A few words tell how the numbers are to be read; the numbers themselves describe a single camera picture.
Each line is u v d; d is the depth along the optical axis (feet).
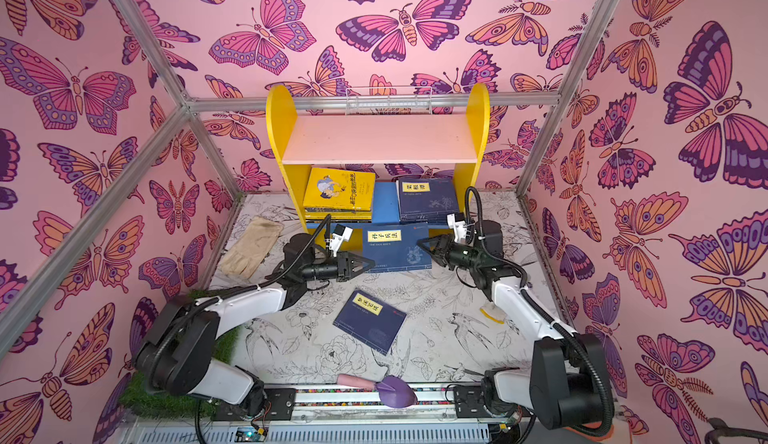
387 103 3.03
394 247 2.61
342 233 2.55
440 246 2.36
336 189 3.03
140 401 2.34
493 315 2.87
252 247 3.43
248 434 2.38
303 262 2.25
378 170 3.85
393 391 2.44
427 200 3.11
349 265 2.44
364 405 2.45
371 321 2.83
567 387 1.34
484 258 2.12
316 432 2.55
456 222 2.51
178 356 1.42
